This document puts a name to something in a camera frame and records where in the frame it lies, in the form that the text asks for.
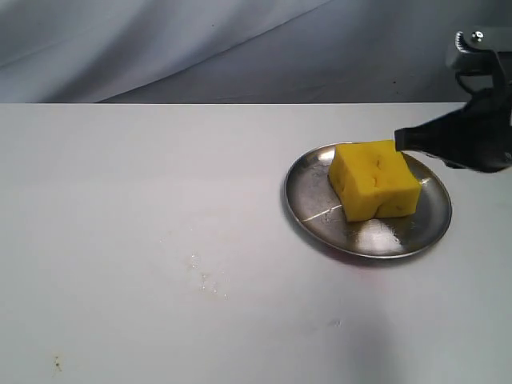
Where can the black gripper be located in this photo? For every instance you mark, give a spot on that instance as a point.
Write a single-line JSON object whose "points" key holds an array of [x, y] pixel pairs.
{"points": [[479, 133]]}

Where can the yellow sponge block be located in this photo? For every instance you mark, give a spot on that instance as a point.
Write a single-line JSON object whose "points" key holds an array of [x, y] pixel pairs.
{"points": [[372, 180]]}

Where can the round stainless steel plate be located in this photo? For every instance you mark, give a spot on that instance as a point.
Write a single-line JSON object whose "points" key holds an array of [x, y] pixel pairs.
{"points": [[315, 207]]}

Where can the grey fabric backdrop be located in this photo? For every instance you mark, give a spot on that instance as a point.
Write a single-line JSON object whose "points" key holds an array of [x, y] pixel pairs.
{"points": [[234, 51]]}

